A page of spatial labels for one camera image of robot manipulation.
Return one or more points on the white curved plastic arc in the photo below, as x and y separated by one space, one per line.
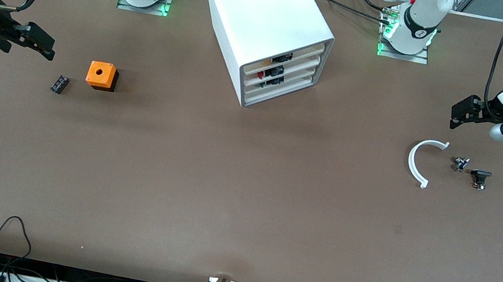
411 159

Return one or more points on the small black switch part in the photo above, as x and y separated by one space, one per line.
481 174

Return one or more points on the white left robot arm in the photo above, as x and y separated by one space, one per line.
422 17

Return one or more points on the green push button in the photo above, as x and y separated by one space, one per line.
275 81

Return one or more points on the orange box with hole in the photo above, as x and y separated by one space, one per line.
100 74

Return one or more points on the small black terminal block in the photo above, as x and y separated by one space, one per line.
59 84

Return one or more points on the red push button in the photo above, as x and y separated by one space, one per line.
275 70

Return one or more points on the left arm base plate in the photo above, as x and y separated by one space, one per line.
421 59

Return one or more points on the small metal switch part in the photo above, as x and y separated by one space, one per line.
460 164

